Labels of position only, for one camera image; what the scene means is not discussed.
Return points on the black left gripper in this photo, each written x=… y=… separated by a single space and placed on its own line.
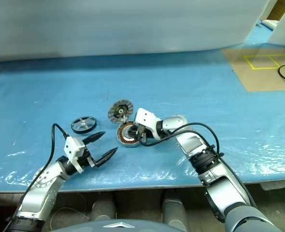
x=85 y=158

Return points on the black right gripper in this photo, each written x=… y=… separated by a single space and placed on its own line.
x=143 y=135

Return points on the silver motor housing copper windings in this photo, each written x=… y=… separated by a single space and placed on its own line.
x=123 y=140

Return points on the spoked silver black rotor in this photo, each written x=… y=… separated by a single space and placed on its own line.
x=84 y=123

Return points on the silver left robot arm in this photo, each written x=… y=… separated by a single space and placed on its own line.
x=39 y=191

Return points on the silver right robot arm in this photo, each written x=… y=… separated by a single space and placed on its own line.
x=229 y=193

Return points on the blue plastic table cover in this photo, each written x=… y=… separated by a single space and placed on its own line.
x=60 y=91

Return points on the grey robot torso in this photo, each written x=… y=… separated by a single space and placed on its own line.
x=118 y=226

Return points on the grey right robot leg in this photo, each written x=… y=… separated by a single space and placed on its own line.
x=175 y=212

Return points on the white foam backdrop sheet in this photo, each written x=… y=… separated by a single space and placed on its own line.
x=108 y=24

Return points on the brown cardboard sheet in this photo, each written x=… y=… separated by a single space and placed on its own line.
x=256 y=79

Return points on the small white flat object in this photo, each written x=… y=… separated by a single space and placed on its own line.
x=270 y=23

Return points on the white upright panel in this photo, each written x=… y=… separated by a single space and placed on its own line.
x=283 y=31

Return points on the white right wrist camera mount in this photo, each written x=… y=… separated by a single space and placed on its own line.
x=147 y=119

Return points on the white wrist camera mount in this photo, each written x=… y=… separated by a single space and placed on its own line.
x=147 y=119
x=72 y=147

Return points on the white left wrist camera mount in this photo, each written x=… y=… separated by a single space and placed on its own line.
x=72 y=147

